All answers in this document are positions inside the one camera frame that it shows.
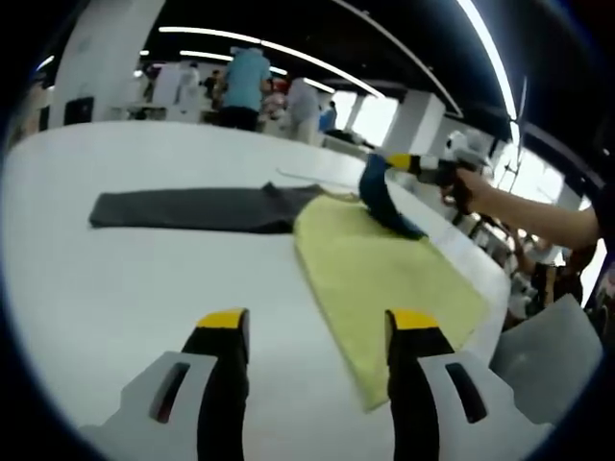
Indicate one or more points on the short ceiling light strip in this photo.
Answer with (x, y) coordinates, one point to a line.
(206, 55)

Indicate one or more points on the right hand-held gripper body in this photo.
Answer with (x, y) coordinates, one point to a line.
(463, 151)

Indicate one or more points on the person's right hand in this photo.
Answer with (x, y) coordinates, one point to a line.
(471, 192)

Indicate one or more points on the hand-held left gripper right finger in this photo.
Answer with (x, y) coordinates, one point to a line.
(413, 394)

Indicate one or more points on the long ceiling light strip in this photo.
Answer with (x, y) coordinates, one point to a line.
(495, 62)
(269, 45)

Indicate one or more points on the grey chair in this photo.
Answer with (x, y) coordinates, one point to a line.
(552, 360)

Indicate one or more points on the black box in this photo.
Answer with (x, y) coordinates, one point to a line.
(79, 111)

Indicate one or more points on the white square pillar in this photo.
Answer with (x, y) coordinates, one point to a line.
(105, 57)
(423, 125)

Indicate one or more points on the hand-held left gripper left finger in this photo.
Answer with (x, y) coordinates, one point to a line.
(223, 384)

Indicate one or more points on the yellow blue grey garment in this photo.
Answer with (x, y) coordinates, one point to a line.
(375, 278)

